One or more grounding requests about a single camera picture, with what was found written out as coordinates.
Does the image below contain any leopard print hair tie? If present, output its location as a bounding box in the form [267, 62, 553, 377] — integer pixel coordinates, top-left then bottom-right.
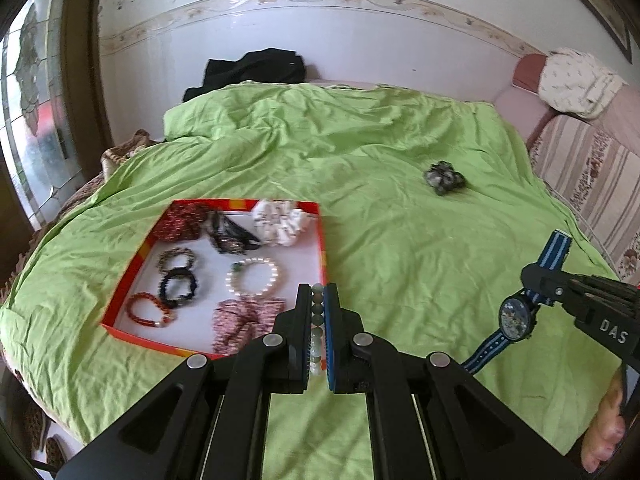
[155, 246, 199, 274]

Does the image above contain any black scrunchie hair tie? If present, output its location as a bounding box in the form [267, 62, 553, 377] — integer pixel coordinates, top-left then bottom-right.
[157, 266, 200, 310]

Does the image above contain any white pearl bracelet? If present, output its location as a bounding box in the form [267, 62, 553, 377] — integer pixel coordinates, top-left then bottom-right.
[224, 257, 280, 298]

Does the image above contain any black hair claw clip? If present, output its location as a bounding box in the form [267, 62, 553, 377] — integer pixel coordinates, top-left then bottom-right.
[206, 209, 262, 255]

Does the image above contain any pink plaid scrunchie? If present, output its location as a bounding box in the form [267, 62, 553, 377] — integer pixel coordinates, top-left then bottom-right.
[212, 298, 286, 356]

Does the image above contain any pale green bead bracelet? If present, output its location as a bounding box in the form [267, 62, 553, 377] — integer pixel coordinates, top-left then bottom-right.
[309, 283, 327, 376]

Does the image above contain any green bed sheet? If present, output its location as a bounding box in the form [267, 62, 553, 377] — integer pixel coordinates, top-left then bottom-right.
[1, 84, 622, 479]

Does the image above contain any white patterned cloth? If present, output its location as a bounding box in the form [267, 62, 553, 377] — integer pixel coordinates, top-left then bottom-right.
[537, 48, 626, 119]

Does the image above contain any grey sheer scrunchie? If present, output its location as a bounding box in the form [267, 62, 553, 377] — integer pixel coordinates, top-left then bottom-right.
[423, 160, 466, 196]

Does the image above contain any red bead bracelet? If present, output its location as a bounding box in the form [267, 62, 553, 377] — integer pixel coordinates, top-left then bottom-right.
[124, 291, 177, 330]

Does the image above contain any stained glass window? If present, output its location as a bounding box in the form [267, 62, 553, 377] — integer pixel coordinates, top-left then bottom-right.
[1, 0, 86, 230]

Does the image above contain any red dotted scrunchie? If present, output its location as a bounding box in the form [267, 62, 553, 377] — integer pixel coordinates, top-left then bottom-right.
[152, 203, 209, 243]

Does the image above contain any person right hand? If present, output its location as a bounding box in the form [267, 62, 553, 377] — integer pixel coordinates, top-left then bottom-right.
[580, 370, 626, 474]

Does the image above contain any white dotted scrunchie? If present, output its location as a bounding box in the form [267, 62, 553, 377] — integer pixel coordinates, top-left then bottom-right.
[250, 200, 310, 247]

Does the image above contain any pink pillow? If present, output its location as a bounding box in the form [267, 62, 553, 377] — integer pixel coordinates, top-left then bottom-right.
[491, 52, 640, 146]

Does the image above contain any red jewelry tray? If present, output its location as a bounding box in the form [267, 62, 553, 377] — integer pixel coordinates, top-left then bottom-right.
[101, 200, 326, 359]

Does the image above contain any brown knitted blanket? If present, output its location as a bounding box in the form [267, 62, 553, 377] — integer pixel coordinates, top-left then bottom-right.
[0, 129, 162, 306]

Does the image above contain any blue striped strap watch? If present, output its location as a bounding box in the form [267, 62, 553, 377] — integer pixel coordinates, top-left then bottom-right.
[462, 230, 572, 375]

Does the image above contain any black garment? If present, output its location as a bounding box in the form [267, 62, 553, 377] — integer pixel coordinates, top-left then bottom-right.
[182, 48, 306, 102]

